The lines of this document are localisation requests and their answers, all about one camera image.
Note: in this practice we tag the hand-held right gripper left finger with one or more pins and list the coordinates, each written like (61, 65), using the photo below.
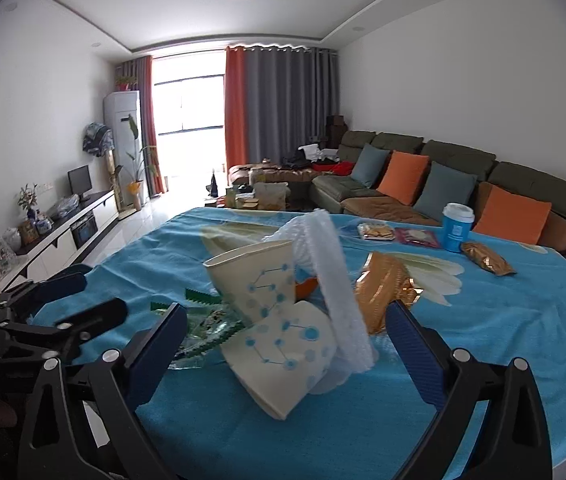
(159, 355)

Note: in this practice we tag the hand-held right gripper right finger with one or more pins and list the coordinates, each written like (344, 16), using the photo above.
(419, 355)

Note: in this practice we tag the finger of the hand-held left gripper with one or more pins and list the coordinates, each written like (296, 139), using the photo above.
(60, 282)
(98, 312)

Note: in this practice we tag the clear green-edged plastic wrapper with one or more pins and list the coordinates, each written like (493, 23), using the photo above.
(203, 330)

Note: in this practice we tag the gold foil wrapper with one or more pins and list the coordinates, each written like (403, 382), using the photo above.
(378, 290)

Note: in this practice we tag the white foam net sleeve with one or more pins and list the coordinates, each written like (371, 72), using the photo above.
(333, 270)

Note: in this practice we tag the crushed blue-dotted paper cup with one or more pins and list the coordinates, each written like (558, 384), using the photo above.
(283, 360)
(258, 280)

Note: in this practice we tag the white and black TV cabinet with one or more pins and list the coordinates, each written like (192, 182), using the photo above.
(83, 225)

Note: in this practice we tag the blue floral tablecloth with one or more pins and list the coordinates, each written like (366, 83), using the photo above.
(488, 340)

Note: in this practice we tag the clear plastic bag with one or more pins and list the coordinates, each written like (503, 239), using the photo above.
(67, 207)

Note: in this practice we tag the flower vase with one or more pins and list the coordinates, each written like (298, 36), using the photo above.
(28, 205)

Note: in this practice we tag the black monitor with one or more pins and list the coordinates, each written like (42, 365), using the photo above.
(79, 180)

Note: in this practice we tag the pink snack packet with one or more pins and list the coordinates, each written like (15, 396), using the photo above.
(419, 237)

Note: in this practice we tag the gold snack packet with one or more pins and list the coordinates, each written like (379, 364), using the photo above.
(488, 259)

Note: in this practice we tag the clear cracker packet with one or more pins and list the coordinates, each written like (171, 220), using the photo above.
(377, 231)

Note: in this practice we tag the blue cup with white lid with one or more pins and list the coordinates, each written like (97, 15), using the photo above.
(457, 230)

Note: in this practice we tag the large orange peel piece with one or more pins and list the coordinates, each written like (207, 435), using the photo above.
(306, 287)

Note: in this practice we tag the tall potted plant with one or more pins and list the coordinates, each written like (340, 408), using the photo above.
(138, 170)

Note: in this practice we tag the fan under patterned cover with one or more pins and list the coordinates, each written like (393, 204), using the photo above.
(97, 139)

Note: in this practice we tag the olive and brown sofa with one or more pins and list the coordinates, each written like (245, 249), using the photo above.
(363, 205)

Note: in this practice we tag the white standing air conditioner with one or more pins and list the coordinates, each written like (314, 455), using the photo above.
(120, 130)

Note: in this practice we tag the large blue-grey cushion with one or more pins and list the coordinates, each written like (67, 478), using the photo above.
(445, 192)

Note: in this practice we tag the orange cushion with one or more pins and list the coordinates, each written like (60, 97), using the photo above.
(513, 215)
(403, 177)

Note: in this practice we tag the orange and grey curtain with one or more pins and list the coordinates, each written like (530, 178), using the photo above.
(148, 120)
(283, 105)

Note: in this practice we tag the small blue-grey cushion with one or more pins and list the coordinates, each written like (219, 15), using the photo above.
(369, 167)

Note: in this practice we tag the brown paper bag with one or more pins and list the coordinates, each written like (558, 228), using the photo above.
(272, 196)

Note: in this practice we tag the small plant on air conditioner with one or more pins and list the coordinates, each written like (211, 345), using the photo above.
(125, 82)

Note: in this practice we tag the pile of clothes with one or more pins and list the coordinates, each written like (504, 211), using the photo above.
(323, 160)

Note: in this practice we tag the window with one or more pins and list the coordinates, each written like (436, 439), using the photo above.
(188, 105)

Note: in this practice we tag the stacked brown boxes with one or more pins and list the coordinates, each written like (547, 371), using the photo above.
(336, 132)

